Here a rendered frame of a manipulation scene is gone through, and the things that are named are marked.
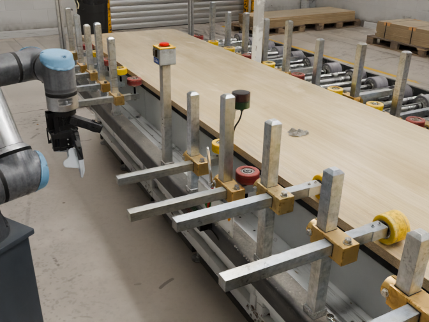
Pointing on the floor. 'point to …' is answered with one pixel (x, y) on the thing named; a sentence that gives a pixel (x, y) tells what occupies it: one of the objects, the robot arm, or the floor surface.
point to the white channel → (258, 30)
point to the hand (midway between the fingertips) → (77, 168)
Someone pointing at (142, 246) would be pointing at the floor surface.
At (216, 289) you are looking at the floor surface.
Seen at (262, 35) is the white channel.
